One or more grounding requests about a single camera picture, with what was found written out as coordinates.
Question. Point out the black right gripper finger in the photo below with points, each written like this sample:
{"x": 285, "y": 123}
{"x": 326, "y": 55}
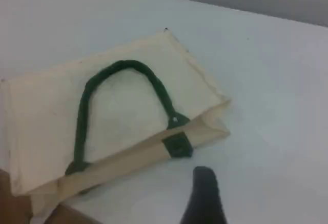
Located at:
{"x": 205, "y": 198}

